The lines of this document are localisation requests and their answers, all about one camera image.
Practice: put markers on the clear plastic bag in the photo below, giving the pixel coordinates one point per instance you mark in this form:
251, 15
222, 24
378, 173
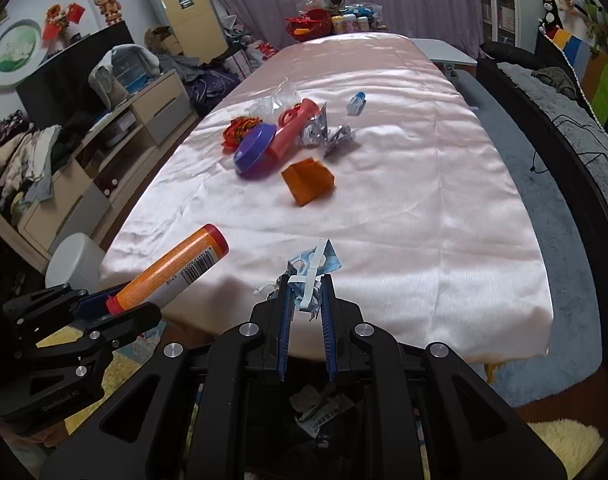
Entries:
270, 102

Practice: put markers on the red gold fabric ornament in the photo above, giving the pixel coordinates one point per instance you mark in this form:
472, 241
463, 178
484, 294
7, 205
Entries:
240, 130

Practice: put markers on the colourful crocheted blanket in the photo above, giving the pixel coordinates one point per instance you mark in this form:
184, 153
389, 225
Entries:
603, 75

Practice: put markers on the pink plastic bottle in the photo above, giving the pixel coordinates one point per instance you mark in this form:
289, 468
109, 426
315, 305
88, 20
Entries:
296, 125

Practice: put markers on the purple backpack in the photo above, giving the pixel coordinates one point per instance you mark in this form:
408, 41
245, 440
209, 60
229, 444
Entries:
211, 87

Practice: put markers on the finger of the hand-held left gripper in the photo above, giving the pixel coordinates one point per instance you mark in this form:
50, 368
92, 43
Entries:
129, 320
91, 302

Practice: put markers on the black television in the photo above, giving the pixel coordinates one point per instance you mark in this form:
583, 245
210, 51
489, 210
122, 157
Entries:
64, 75

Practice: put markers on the red flag decoration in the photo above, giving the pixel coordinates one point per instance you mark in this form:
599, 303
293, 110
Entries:
61, 20

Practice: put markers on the pile of clothes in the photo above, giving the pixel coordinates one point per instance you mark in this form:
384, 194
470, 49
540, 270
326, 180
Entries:
19, 155

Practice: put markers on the blue grey rug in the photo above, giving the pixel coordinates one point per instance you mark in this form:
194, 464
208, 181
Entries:
528, 270

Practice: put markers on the cream standing air conditioner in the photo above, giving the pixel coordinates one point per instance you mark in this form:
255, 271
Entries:
189, 5

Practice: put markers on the pink satin tablecloth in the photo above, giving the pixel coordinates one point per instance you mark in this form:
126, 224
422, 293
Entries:
383, 200

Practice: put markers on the white bookshelf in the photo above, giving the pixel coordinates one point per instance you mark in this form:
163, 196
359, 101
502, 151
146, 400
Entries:
498, 0

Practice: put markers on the cardboard box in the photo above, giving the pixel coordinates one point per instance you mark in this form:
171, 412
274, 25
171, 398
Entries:
161, 40

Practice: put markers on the orange tube with red cap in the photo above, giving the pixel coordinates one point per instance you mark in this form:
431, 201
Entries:
176, 265

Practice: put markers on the orange folded paper box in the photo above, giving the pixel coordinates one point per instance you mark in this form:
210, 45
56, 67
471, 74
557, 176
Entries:
309, 180

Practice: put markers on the white folding lap desk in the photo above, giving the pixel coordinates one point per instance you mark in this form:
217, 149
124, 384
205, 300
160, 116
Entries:
443, 52

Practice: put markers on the silver foil wrapper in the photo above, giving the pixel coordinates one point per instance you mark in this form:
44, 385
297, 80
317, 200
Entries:
340, 140
314, 127

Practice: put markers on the black sofa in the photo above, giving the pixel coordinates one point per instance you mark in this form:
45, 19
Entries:
558, 170

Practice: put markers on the red plastic bowl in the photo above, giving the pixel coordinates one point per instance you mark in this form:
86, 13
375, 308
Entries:
311, 22

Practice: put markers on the small clear bottle blue cap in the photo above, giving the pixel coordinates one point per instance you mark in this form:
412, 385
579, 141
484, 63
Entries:
356, 103

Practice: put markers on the white drawer cabinet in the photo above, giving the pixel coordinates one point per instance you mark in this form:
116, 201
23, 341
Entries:
149, 110

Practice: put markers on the row of small bottles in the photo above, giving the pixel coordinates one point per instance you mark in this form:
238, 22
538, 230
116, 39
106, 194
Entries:
351, 25

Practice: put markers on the blue white plastic wrapper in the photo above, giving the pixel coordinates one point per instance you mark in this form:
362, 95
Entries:
314, 262

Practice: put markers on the row of plush toys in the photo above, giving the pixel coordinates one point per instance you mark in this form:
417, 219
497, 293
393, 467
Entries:
578, 5

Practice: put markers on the round green wall picture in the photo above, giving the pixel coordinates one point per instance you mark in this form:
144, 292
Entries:
11, 52

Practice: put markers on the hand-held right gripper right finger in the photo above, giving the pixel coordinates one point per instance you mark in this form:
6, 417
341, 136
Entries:
328, 332

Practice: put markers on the hanging doll decoration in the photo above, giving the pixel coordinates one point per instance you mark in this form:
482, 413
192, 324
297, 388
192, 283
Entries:
108, 5

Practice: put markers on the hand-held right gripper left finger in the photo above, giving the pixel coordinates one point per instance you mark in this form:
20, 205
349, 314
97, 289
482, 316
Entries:
285, 332

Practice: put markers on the purple round plastic lid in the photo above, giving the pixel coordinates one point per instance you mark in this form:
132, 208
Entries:
254, 152

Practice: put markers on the grey fluffy blanket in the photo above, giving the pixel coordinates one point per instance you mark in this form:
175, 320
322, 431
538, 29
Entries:
573, 125

